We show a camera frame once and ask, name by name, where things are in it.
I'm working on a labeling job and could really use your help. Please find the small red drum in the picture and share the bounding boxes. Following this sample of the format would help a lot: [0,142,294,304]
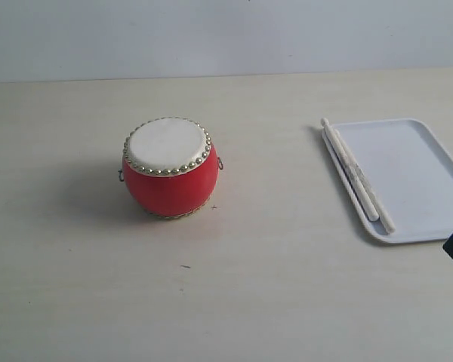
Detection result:
[119,117,223,219]

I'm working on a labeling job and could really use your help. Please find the white plastic tray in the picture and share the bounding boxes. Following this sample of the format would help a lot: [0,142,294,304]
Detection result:
[326,118,453,244]

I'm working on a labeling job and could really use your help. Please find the white drumstick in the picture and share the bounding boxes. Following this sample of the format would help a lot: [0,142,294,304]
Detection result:
[324,125,379,221]
[320,118,396,235]

